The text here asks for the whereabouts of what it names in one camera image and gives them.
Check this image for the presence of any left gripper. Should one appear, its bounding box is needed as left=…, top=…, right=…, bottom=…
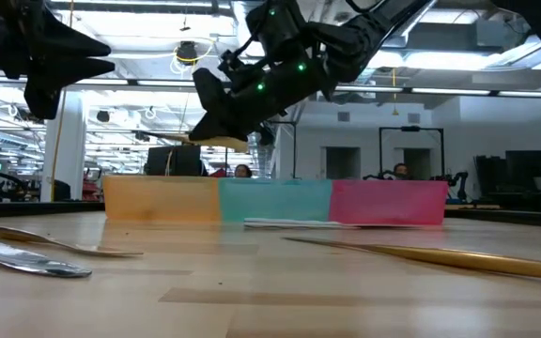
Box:
left=2, top=0, right=116, bottom=121

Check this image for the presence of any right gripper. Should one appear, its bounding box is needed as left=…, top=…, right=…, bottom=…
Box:
left=189, top=51, right=337, bottom=146

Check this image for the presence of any cream handled knife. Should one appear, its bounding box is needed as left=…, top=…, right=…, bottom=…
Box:
left=138, top=131, right=250, bottom=155
left=0, top=223, right=94, bottom=279

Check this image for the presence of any teal patterned handle knife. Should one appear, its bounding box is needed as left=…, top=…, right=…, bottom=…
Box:
left=243, top=216, right=362, bottom=230

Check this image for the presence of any teal plastic bin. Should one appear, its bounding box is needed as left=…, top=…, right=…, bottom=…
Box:
left=217, top=177, right=333, bottom=223

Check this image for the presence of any white column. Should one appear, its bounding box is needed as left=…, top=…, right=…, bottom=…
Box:
left=39, top=91, right=87, bottom=203

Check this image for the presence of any orange plastic bin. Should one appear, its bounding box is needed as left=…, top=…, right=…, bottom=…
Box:
left=102, top=175, right=222, bottom=223

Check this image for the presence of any pink plastic bin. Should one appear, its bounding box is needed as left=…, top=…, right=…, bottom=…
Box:
left=329, top=179, right=449, bottom=226

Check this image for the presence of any black equipment rack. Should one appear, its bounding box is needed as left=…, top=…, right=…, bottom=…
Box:
left=474, top=149, right=541, bottom=203

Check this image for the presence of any black overhead camera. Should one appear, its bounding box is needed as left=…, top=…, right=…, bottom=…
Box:
left=175, top=39, right=200, bottom=63

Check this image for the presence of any black portal frame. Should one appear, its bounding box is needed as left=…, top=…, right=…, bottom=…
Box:
left=378, top=125, right=445, bottom=179

